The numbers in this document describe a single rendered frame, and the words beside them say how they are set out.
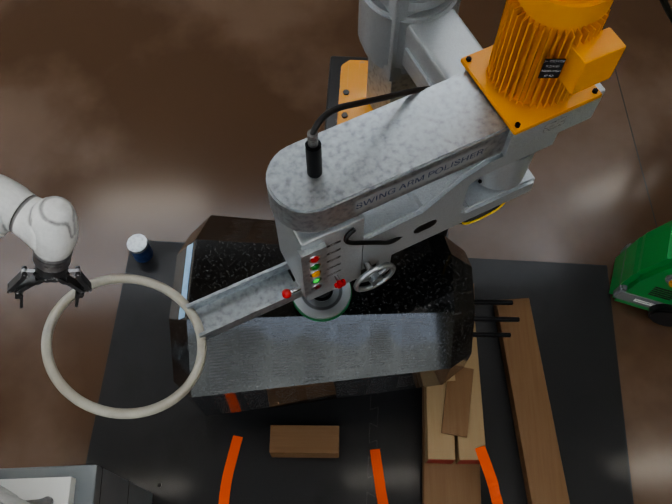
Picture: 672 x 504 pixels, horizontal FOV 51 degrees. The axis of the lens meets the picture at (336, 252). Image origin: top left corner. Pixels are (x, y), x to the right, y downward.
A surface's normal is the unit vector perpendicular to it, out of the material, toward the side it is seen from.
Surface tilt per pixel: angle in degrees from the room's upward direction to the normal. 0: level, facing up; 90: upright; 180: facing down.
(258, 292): 2
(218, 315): 2
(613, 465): 0
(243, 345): 45
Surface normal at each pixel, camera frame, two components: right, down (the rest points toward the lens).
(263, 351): 0.02, 0.33
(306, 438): 0.00, -0.43
